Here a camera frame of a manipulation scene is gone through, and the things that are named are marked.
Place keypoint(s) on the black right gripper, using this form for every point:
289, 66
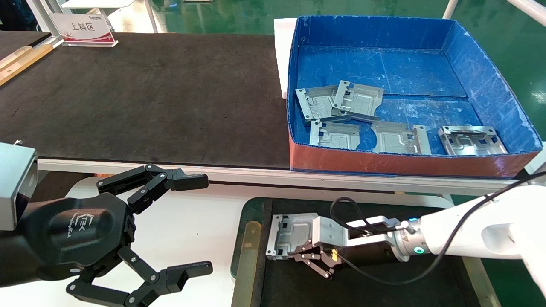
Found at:
367, 256

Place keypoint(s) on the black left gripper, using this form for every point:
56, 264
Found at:
81, 230

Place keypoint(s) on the stamped grey metal plate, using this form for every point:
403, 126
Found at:
337, 135
292, 234
469, 143
313, 104
360, 100
399, 138

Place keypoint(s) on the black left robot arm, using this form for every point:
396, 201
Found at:
13, 264

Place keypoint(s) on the white work table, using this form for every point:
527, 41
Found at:
192, 230

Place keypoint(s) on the brass metal strip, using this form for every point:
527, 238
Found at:
480, 285
247, 264

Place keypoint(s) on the black tray green rim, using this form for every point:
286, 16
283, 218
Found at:
384, 294

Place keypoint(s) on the large black table mat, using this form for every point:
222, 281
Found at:
149, 98

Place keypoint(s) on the white foam board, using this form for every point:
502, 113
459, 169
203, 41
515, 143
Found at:
283, 55

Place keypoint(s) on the blue box orange outside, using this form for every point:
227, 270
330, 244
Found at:
384, 64

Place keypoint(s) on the acrylic sign red stripe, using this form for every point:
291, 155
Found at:
83, 27

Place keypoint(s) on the brown wooden strip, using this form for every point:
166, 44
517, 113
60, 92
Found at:
27, 64

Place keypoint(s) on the light wooden strip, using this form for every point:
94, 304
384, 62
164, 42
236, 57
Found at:
15, 57

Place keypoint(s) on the small black table mat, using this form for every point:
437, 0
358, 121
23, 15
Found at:
17, 42

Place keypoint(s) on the white pipe arch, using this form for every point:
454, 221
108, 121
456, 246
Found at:
451, 8

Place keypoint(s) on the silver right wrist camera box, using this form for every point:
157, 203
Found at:
330, 232

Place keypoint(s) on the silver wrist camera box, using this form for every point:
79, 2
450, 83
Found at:
15, 183
330, 232

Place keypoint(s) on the white metal table frame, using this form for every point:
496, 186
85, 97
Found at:
256, 172

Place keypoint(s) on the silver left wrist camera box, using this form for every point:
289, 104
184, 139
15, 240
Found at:
15, 183

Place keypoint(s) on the white aluminium frame post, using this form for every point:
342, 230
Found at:
42, 17

